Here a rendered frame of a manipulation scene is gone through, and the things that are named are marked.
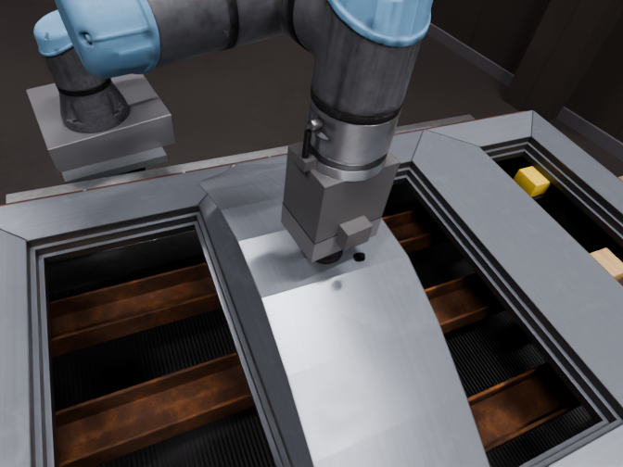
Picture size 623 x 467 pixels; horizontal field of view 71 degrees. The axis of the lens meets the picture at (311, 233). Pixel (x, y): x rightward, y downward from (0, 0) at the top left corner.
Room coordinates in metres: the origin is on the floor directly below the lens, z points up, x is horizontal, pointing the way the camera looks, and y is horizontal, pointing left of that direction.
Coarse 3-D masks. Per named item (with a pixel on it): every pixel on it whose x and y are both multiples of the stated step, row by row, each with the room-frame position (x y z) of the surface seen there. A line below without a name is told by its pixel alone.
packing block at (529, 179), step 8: (528, 168) 0.85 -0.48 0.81; (520, 176) 0.83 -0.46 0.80; (528, 176) 0.82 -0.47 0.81; (536, 176) 0.82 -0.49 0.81; (520, 184) 0.82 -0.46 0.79; (528, 184) 0.81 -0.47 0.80; (536, 184) 0.79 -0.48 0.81; (544, 184) 0.80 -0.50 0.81; (528, 192) 0.80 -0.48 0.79; (536, 192) 0.80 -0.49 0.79; (544, 192) 0.81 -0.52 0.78
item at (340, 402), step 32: (352, 352) 0.21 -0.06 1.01; (384, 352) 0.22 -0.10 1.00; (416, 352) 0.23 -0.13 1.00; (448, 352) 0.24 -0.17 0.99; (320, 384) 0.18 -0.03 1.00; (352, 384) 0.19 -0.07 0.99; (384, 384) 0.19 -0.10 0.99; (416, 384) 0.20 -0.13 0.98; (448, 384) 0.21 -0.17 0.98; (320, 416) 0.15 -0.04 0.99; (352, 416) 0.16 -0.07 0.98; (384, 416) 0.17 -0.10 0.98; (320, 448) 0.13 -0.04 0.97
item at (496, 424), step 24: (504, 384) 0.35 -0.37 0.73; (528, 384) 0.38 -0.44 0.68; (552, 384) 0.39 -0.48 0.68; (480, 408) 0.32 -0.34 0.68; (504, 408) 0.33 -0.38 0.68; (528, 408) 0.33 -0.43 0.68; (552, 408) 0.34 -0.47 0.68; (480, 432) 0.28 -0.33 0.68; (504, 432) 0.28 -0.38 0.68; (528, 432) 0.29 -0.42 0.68
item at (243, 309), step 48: (528, 144) 0.90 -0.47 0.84; (432, 192) 0.67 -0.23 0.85; (576, 192) 0.76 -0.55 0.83; (48, 240) 0.40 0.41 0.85; (96, 240) 0.43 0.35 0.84; (144, 240) 0.46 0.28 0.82; (240, 288) 0.36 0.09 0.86; (48, 336) 0.26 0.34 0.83; (240, 336) 0.29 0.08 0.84; (528, 336) 0.39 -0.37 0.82; (48, 384) 0.19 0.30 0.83; (288, 384) 0.23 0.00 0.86; (576, 384) 0.31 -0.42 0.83; (48, 432) 0.14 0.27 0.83; (288, 432) 0.17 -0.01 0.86
